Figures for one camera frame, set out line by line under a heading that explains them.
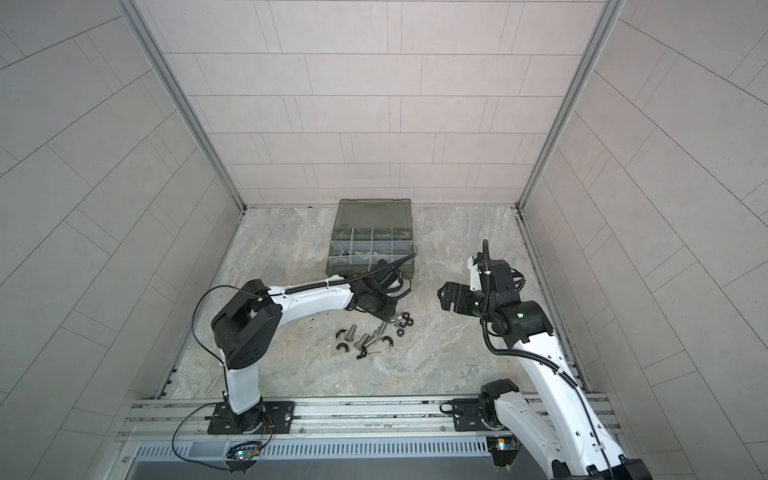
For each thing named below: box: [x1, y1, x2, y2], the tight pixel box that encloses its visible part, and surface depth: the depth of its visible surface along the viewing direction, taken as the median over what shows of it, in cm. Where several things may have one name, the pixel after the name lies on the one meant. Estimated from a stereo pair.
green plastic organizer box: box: [326, 198, 415, 279], surface depth 108 cm
